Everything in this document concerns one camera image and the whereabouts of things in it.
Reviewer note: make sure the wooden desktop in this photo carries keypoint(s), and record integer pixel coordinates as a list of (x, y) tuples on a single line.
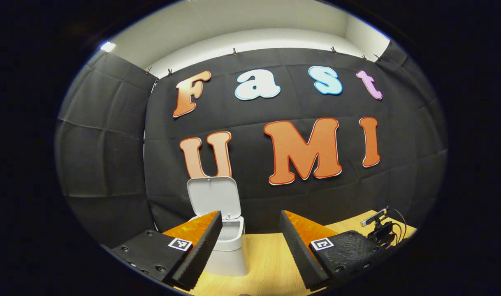
[(263, 263)]

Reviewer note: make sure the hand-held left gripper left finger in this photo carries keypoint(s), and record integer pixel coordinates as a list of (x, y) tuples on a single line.
[(201, 250)]

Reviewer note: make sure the black camera on stand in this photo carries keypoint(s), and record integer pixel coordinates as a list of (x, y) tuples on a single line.
[(381, 232)]

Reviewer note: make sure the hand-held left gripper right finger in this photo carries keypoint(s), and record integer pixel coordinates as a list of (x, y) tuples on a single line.
[(295, 248)]

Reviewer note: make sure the white desktop garbage bin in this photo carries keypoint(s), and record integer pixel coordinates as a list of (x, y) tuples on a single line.
[(213, 195)]

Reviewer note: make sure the ceiling light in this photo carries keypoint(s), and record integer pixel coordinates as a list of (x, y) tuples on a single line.
[(107, 46)]

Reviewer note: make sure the black backdrop cloth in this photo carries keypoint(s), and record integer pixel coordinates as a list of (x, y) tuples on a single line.
[(254, 193)]

